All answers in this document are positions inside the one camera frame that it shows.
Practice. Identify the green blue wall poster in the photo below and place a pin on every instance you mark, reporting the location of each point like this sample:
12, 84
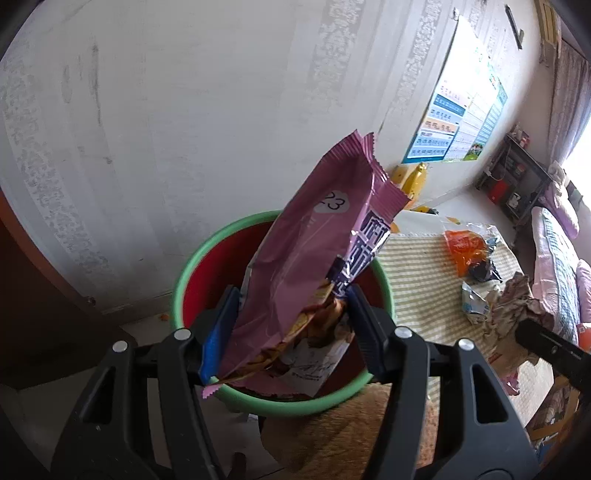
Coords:
489, 120

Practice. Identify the tan fleece cloth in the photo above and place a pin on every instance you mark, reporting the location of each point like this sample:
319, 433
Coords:
332, 429

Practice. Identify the blue bordered wall poster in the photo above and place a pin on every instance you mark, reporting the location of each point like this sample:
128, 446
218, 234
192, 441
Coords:
438, 120

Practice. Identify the bed with plaid quilt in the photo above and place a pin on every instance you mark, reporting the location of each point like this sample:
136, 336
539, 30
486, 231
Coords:
558, 258

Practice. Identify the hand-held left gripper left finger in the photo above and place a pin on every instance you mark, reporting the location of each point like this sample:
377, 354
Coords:
214, 341

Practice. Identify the dark wooden cabinet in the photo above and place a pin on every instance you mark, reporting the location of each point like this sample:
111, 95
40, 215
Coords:
37, 300

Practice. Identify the patterned curtain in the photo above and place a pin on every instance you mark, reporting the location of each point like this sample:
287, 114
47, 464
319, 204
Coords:
568, 101

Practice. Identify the light blue white wrapper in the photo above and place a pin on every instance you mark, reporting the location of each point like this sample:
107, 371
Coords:
475, 302

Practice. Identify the white table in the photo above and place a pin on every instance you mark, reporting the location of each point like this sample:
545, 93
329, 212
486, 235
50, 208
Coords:
415, 221

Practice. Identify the white chart wall poster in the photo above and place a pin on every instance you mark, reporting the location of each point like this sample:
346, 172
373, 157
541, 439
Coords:
471, 120

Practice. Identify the yellow checked tablecloth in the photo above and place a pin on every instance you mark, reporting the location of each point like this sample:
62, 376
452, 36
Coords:
425, 277

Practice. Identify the green-rimmed red bin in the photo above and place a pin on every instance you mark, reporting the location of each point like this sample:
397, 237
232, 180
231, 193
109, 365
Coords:
210, 286

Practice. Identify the metal wall hook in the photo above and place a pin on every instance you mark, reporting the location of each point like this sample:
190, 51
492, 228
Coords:
455, 14

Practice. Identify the wooden chair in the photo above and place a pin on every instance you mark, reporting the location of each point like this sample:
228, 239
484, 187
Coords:
563, 392

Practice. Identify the pink pillow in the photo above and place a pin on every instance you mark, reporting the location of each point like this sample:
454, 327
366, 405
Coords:
565, 212

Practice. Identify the white printed paper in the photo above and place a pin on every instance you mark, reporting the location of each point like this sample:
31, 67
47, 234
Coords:
314, 364

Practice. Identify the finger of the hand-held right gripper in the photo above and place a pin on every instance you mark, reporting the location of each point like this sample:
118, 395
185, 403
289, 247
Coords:
549, 346

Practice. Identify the orange snack wrapper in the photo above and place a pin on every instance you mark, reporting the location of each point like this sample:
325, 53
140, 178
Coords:
464, 249

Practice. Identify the pink snack wrapper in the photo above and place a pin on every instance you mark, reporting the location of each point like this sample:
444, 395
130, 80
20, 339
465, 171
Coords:
295, 258

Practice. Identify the brown paper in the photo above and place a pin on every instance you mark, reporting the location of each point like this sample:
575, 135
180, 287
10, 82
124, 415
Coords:
512, 304

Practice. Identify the metal shelf rack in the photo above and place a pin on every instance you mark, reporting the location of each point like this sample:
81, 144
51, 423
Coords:
521, 170

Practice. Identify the red box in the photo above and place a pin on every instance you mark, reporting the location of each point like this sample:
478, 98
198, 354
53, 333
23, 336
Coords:
497, 191

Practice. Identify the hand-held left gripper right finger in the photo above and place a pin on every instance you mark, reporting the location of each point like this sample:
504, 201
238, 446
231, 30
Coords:
364, 332

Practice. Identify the air conditioner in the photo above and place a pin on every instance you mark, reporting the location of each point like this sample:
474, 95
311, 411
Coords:
549, 23

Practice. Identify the black wall bar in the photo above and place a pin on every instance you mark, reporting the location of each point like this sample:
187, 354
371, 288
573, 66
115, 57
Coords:
513, 25

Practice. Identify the blue cookie wrapper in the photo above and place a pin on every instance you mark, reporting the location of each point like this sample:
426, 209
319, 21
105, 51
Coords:
482, 272

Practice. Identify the bright window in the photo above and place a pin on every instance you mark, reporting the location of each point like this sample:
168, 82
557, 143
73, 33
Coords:
582, 152

